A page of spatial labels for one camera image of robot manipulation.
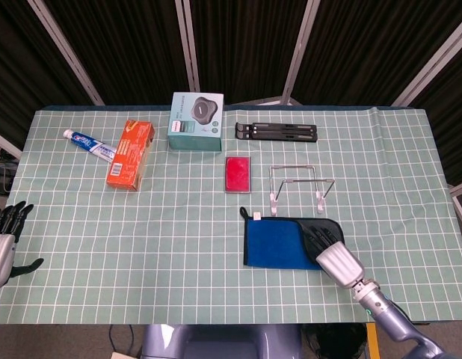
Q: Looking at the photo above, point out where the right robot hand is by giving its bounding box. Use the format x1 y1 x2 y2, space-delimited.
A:
301 223 366 289

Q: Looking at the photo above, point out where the metal wire rack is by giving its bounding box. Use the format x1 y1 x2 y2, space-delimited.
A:
268 164 336 216

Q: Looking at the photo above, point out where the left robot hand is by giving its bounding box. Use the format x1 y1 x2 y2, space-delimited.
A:
0 200 45 291

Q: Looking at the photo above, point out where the white metal frame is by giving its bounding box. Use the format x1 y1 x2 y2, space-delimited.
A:
449 182 462 230

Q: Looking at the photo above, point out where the purple grey robot torso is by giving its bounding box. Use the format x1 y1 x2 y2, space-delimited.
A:
141 323 303 359

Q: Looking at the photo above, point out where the white metal bar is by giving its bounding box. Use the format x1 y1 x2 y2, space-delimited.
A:
0 129 23 161

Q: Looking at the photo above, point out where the grey and blue towel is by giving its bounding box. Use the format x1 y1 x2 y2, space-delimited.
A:
239 206 345 271

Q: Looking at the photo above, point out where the green checkered tablecloth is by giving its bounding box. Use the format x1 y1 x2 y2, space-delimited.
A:
0 106 462 325

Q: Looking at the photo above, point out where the red ink pad case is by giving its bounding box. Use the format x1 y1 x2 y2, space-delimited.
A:
224 156 252 194

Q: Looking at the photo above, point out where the black pleated curtain panel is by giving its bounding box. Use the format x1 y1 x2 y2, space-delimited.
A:
292 0 462 106
188 0 310 106
0 0 96 150
43 0 191 106
408 33 462 186

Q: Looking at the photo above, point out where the black bag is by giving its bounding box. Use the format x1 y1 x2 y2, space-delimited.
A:
301 323 368 359

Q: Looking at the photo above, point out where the blue floor cable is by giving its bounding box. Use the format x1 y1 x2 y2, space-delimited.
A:
108 324 137 356

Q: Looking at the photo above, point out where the orange carton box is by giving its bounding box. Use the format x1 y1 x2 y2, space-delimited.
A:
105 119 155 192

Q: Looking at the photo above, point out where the black folding stand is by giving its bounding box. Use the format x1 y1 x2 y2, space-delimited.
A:
234 121 318 143

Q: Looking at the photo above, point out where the yellow strip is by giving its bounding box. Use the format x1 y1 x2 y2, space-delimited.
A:
366 323 378 359

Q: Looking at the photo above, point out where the teal speaker box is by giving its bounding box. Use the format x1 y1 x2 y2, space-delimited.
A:
167 91 225 153

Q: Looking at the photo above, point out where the blue white toothpaste tube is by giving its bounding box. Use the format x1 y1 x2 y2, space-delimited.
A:
63 129 117 163

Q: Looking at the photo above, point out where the white partition frame post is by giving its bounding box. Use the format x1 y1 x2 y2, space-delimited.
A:
390 22 462 106
173 0 201 93
281 0 321 106
27 0 105 106

